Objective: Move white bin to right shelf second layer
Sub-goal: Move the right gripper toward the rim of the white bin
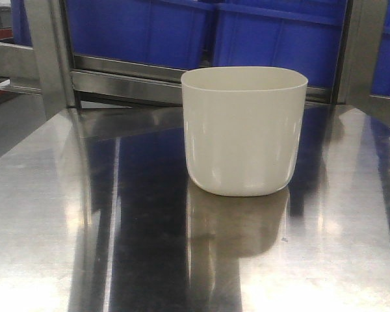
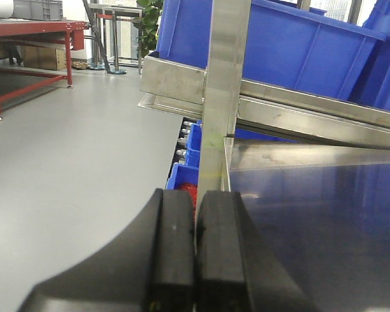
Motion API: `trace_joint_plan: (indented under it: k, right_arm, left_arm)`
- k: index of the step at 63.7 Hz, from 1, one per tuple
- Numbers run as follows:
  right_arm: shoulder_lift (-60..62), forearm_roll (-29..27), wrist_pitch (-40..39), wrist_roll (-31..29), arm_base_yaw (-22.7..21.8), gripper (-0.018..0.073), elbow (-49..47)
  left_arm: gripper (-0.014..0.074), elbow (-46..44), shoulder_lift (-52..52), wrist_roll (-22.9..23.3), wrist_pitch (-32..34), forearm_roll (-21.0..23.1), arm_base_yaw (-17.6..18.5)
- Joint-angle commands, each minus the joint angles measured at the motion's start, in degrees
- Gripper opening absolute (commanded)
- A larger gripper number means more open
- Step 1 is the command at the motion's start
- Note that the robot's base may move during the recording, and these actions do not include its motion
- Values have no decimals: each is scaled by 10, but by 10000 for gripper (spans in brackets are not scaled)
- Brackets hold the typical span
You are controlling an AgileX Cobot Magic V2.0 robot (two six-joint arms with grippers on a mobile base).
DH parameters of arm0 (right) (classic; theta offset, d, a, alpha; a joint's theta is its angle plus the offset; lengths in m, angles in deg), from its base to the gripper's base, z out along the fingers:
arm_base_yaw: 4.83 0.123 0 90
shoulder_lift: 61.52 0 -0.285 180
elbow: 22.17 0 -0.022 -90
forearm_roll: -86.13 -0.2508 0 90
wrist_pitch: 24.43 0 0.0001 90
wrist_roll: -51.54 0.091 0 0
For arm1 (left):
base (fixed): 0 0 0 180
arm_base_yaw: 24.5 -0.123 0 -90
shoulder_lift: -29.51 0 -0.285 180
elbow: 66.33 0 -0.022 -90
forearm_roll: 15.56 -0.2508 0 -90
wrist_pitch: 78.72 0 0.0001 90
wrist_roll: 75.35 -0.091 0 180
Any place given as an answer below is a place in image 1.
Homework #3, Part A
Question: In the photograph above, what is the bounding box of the white plastic trash bin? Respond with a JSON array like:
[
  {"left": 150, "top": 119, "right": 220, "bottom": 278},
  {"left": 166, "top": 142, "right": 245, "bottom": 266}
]
[{"left": 181, "top": 66, "right": 308, "bottom": 196}]

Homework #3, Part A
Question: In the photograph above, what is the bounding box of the blue bin behind left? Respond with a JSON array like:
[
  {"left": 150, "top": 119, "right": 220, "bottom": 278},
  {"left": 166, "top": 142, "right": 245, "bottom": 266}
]
[{"left": 66, "top": 1, "right": 214, "bottom": 70}]

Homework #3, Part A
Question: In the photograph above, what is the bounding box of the blue bin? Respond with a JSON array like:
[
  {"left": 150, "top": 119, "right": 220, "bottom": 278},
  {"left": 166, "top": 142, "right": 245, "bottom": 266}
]
[
  {"left": 211, "top": 1, "right": 346, "bottom": 88},
  {"left": 66, "top": 1, "right": 214, "bottom": 70}
]

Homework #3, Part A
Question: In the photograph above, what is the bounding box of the blue bin behind right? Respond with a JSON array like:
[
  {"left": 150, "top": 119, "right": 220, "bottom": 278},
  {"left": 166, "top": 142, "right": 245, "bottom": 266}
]
[{"left": 211, "top": 1, "right": 346, "bottom": 88}]

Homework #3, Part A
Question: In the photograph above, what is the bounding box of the stainless steel shelf frame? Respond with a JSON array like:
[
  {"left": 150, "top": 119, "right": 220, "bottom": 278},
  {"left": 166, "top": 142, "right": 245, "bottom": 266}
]
[{"left": 0, "top": 1, "right": 390, "bottom": 125}]

